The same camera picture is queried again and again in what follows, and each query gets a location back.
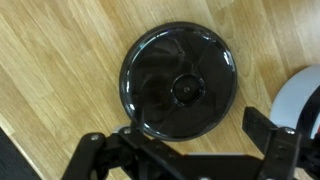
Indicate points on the gray bowl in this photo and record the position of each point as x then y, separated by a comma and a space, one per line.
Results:
297, 104

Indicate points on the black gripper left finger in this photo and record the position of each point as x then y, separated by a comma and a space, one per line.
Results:
130, 150

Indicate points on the black round lid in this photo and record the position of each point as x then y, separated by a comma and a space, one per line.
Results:
178, 81

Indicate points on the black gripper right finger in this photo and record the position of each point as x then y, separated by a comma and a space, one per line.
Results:
280, 146

